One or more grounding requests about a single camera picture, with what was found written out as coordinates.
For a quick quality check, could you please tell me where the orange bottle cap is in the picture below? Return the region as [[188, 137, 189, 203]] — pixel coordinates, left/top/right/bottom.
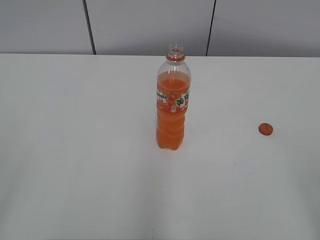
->
[[258, 122, 274, 136]]

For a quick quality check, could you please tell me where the orange soda bottle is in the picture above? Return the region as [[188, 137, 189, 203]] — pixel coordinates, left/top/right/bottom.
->
[[156, 44, 191, 150]]

